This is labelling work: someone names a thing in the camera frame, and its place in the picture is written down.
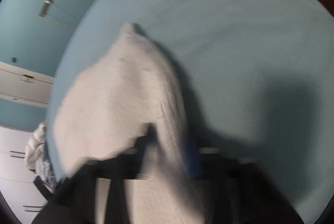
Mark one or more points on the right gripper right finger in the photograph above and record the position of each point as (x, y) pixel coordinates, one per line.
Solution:
(236, 192)

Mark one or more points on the white bedroom door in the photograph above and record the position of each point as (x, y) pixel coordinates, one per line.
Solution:
(24, 86)

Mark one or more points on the white puffer jacket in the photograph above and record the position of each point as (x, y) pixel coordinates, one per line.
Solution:
(35, 149)

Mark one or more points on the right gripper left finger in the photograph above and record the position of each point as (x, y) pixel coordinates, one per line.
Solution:
(74, 200)

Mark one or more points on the light blue bed sheet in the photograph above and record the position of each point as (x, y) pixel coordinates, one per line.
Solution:
(256, 76)

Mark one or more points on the wall power strip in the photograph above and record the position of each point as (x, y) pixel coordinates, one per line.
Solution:
(45, 8)

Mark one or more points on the white wardrobe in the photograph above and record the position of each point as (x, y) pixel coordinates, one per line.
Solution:
(17, 187)

